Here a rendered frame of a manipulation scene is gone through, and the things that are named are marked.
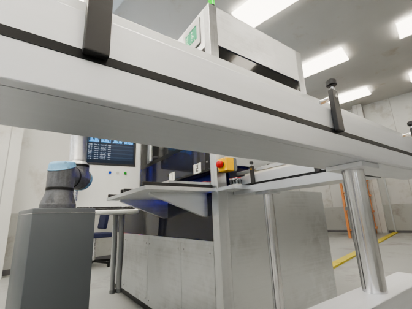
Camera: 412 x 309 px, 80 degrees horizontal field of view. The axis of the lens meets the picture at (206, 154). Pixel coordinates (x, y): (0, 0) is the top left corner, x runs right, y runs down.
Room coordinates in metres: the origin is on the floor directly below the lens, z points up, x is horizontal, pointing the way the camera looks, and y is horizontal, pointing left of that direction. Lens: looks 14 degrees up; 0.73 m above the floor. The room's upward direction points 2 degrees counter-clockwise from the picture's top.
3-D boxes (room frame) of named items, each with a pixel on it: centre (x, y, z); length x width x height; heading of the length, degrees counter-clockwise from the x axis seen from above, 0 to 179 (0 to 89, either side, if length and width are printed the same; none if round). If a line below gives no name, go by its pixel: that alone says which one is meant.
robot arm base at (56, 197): (1.17, 0.70, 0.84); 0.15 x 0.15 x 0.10
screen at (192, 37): (1.50, 0.07, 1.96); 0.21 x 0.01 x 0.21; 35
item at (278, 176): (1.15, -0.39, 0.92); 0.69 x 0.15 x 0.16; 35
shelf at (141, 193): (1.54, 0.29, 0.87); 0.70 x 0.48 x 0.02; 35
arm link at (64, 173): (1.18, 0.70, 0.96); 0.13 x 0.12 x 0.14; 178
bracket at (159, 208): (1.74, 0.44, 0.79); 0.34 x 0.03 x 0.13; 125
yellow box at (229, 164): (1.30, -0.11, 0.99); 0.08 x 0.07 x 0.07; 125
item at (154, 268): (2.46, 0.13, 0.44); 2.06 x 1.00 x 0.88; 35
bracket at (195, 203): (1.33, 0.15, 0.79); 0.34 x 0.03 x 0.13; 125
